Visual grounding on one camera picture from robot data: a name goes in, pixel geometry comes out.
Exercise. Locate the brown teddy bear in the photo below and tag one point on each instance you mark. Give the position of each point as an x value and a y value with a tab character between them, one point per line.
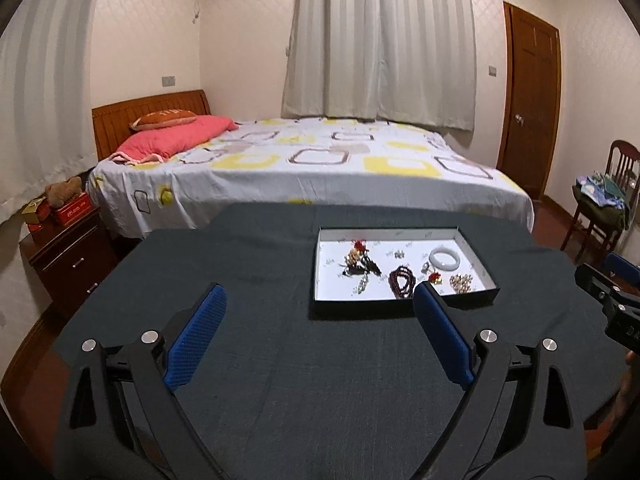
64	191

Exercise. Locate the orange pillow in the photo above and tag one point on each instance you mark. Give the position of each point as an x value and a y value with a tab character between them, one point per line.
162	119

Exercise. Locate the white jade bangle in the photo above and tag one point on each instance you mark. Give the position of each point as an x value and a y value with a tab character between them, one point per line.
444	259

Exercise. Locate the dark grey tablecloth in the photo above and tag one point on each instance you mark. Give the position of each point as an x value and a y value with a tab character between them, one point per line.
300	385

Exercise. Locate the white side curtain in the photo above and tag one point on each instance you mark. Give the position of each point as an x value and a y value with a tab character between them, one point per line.
45	100

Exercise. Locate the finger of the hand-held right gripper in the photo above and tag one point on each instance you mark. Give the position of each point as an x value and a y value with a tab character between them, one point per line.
595	282
622	267

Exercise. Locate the wooden headboard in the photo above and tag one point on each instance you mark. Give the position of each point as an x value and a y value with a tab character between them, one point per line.
120	120

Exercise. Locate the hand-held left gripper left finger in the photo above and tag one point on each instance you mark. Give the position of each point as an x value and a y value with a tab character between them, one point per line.
197	340

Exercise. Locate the pile of clothes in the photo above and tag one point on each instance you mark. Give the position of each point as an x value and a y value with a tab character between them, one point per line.
602	200

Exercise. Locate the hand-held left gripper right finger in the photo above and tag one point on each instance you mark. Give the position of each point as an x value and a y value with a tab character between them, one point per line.
442	335

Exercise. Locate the wooden door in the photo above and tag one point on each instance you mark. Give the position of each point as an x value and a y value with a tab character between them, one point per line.
530	105

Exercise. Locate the pink blanket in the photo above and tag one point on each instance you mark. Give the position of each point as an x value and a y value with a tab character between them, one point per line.
175	135

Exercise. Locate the red knotted bead charm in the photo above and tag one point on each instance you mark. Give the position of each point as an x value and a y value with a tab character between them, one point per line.
356	252

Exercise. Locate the grey wall outlet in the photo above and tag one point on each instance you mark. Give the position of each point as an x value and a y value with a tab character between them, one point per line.
169	80

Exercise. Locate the bed with patterned sheet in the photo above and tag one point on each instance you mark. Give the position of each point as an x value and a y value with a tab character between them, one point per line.
310	175

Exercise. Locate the white window curtain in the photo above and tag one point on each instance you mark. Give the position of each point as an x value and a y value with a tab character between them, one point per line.
380	40

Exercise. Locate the small yellow red box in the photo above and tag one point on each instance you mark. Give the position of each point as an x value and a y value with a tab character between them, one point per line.
35	211

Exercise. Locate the wooden chair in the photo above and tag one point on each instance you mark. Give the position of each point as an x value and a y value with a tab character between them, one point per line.
622	157

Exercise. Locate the white jewelry box tray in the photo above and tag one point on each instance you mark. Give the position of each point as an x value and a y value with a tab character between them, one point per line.
340	280

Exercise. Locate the small red pendant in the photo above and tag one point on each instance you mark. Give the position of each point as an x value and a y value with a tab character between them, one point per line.
434	277

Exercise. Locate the wooden nightstand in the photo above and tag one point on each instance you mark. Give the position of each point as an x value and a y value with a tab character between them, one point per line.
70	265

